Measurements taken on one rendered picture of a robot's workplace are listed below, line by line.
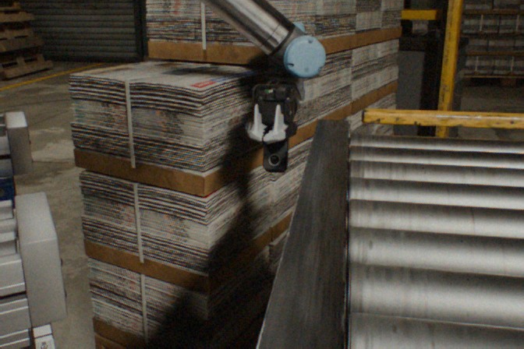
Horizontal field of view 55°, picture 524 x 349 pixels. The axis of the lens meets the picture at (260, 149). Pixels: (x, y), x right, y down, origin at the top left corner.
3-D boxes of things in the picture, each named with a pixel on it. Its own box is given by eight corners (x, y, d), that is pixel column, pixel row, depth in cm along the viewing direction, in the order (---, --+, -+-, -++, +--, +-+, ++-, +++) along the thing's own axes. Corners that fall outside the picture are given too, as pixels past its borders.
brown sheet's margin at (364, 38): (256, 42, 187) (256, 30, 186) (291, 37, 211) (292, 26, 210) (355, 47, 169) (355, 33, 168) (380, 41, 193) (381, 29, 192)
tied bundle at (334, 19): (211, 51, 163) (209, -25, 156) (257, 44, 187) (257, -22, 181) (320, 58, 145) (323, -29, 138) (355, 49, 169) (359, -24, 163)
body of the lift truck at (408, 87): (315, 175, 299) (320, 36, 276) (348, 152, 344) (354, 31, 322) (437, 196, 266) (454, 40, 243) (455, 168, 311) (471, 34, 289)
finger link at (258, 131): (243, 110, 81) (253, 99, 90) (243, 146, 82) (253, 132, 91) (262, 111, 80) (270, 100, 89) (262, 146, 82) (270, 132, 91)
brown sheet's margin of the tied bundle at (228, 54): (214, 61, 129) (214, 44, 127) (269, 52, 153) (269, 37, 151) (269, 65, 121) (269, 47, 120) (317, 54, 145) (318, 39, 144)
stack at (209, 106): (95, 379, 138) (61, 72, 114) (288, 222, 235) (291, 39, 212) (214, 438, 119) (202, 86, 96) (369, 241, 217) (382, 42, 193)
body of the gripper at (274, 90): (249, 89, 89) (260, 79, 101) (249, 136, 92) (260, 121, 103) (293, 90, 88) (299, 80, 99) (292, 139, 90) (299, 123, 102)
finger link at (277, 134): (262, 111, 80) (270, 100, 89) (262, 146, 82) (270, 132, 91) (282, 111, 80) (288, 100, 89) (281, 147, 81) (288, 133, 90)
